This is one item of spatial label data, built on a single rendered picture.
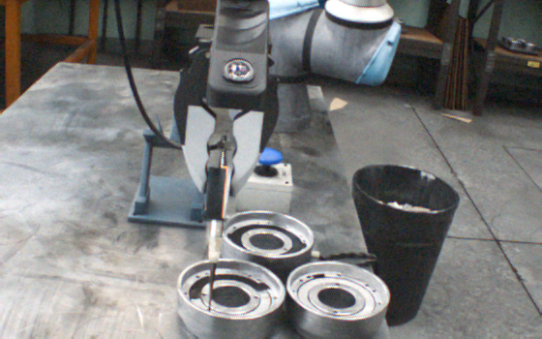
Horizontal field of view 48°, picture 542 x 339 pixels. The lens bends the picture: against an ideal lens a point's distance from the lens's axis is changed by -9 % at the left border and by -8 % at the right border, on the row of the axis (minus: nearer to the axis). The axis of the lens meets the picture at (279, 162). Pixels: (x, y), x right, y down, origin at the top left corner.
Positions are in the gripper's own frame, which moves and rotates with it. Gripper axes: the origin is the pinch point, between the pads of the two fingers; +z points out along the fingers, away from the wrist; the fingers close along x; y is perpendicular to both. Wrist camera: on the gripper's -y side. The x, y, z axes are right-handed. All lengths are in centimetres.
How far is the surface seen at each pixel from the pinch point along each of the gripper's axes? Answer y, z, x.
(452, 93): 348, 82, -146
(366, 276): 0.8, 9.5, -16.3
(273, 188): 19.9, 9.2, -7.0
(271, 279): -1.1, 9.5, -6.1
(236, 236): 8.2, 10.2, -2.5
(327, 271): 2.2, 10.1, -12.3
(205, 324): -8.6, 10.4, 0.1
